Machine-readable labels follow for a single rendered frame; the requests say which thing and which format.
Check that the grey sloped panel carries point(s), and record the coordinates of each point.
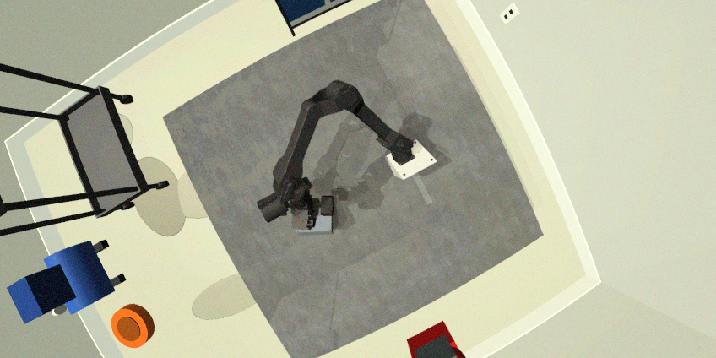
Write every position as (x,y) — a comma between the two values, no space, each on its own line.
(324,225)

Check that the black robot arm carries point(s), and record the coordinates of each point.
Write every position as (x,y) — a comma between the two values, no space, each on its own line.
(288,184)

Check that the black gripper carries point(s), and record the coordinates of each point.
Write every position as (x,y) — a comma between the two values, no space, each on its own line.
(326,205)

